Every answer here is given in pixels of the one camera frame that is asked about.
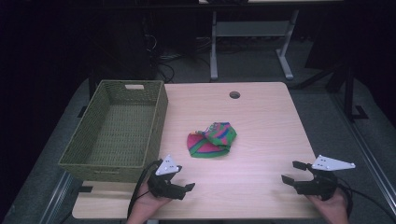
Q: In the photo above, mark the colourful striped cloth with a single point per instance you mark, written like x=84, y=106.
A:
x=211, y=140

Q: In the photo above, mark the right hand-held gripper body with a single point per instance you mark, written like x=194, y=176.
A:
x=322, y=185

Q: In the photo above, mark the black metal stand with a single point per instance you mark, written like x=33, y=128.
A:
x=349, y=93

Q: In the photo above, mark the grey metal floor rail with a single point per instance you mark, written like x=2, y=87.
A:
x=370, y=165
x=57, y=199

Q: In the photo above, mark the person's left hand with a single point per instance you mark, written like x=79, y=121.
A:
x=144, y=203

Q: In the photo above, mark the person's right hand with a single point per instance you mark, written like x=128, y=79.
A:
x=333, y=210

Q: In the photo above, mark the black table bracket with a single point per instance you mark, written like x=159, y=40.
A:
x=85, y=189
x=82, y=111

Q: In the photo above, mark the grey metal desk frame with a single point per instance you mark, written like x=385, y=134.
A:
x=249, y=29

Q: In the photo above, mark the green woven basket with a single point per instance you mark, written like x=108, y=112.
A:
x=118, y=132

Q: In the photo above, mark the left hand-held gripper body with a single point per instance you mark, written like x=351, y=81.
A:
x=165, y=186

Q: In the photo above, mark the black computer tower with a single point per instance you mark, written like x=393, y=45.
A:
x=124, y=46

